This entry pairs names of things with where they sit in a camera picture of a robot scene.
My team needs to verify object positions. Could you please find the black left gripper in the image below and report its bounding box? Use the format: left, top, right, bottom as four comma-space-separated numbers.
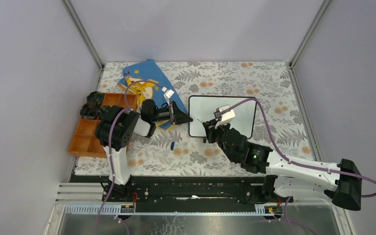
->
150, 100, 193, 124

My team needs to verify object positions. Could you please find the white whiteboard black frame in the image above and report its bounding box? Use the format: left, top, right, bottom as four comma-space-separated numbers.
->
188, 95, 258, 139

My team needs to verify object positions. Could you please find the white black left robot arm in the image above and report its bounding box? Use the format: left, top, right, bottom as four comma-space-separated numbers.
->
95, 99, 193, 201

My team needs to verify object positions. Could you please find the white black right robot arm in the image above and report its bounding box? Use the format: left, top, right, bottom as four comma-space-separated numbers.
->
202, 119, 362, 211

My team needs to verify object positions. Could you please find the blue Pikachu cloth bag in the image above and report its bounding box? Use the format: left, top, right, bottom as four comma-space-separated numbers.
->
118, 60, 189, 132

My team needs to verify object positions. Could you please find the dark patterned cloth roll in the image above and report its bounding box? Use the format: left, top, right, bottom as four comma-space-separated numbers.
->
80, 101, 99, 120
86, 91, 105, 106
98, 105, 111, 120

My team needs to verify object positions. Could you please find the orange wooden compartment tray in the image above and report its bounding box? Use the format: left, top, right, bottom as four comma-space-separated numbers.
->
68, 93, 126, 158

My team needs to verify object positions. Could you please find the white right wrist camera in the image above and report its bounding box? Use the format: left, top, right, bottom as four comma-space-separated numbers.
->
214, 105, 235, 128

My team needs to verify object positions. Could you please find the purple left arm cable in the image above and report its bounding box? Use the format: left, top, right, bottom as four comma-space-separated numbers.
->
92, 79, 167, 235

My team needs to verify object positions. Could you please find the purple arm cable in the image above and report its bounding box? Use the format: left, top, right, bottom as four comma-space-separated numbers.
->
228, 97, 376, 198
92, 79, 167, 235

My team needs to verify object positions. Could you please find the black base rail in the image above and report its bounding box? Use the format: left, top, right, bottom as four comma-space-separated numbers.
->
101, 176, 287, 204

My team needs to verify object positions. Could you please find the aluminium frame post right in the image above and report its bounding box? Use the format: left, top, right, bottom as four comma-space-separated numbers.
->
288, 0, 333, 69

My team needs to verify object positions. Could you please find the aluminium frame post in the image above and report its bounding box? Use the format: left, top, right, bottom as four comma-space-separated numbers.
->
61, 0, 106, 71
288, 0, 333, 69

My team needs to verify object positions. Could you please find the aluminium frame post left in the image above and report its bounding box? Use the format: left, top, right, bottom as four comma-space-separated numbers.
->
61, 0, 106, 71

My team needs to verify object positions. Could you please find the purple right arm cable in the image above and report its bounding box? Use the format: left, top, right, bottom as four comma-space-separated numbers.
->
228, 97, 376, 198

